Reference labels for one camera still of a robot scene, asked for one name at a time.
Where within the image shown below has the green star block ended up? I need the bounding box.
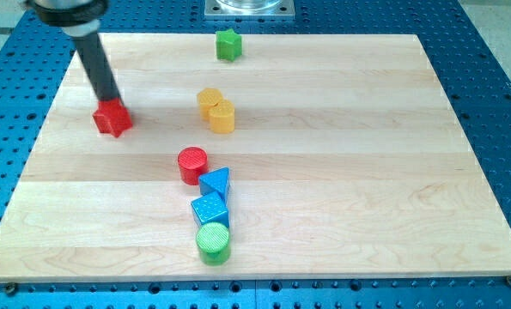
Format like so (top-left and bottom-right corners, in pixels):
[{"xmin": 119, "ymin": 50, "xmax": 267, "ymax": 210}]
[{"xmin": 216, "ymin": 28, "xmax": 242, "ymax": 62}]

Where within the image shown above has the red star block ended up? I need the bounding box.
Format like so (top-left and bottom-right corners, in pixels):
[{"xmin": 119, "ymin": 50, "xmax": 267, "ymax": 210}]
[{"xmin": 93, "ymin": 98, "xmax": 133, "ymax": 137}]

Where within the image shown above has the light wooden board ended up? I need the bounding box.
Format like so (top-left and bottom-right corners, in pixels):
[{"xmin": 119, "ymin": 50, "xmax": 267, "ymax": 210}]
[{"xmin": 0, "ymin": 33, "xmax": 511, "ymax": 283}]

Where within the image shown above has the blue triangle block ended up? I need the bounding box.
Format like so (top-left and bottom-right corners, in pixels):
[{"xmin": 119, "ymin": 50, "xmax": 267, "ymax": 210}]
[{"xmin": 198, "ymin": 167, "xmax": 230, "ymax": 203}]

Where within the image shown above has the yellow cylinder block front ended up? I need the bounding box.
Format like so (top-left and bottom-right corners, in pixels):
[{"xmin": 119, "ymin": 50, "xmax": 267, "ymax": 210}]
[{"xmin": 209, "ymin": 100, "xmax": 235, "ymax": 134}]

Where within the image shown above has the yellow cylinder block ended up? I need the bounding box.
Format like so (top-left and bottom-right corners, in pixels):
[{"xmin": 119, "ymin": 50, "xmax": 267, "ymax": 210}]
[
  {"xmin": 197, "ymin": 88, "xmax": 224, "ymax": 121},
  {"xmin": 209, "ymin": 100, "xmax": 235, "ymax": 134}
]

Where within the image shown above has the red cylinder block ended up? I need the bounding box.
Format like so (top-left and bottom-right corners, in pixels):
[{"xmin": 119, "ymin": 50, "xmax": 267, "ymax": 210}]
[{"xmin": 177, "ymin": 147, "xmax": 209, "ymax": 185}]

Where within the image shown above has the blue cube block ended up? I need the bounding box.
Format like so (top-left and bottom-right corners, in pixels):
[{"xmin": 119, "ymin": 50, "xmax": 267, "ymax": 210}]
[{"xmin": 191, "ymin": 192, "xmax": 229, "ymax": 227}]

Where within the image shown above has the yellow cylinder block rear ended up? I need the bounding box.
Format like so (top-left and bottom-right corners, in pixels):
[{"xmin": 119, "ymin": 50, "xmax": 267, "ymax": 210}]
[{"xmin": 197, "ymin": 88, "xmax": 224, "ymax": 121}]

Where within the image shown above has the green cylinder block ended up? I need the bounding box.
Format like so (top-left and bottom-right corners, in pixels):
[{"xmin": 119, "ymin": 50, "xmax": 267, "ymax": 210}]
[{"xmin": 195, "ymin": 222, "xmax": 231, "ymax": 266}]

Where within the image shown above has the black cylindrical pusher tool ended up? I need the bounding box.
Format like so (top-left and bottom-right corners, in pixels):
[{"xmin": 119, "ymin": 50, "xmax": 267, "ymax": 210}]
[{"xmin": 21, "ymin": 0, "xmax": 120, "ymax": 101}]

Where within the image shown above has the blue perforated metal table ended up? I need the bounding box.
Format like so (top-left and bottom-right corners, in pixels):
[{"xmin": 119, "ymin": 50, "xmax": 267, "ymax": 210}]
[{"xmin": 0, "ymin": 1, "xmax": 511, "ymax": 308}]

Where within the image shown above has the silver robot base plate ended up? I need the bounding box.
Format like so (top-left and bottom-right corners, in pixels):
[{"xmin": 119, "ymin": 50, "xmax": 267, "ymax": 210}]
[{"xmin": 204, "ymin": 0, "xmax": 295, "ymax": 20}]

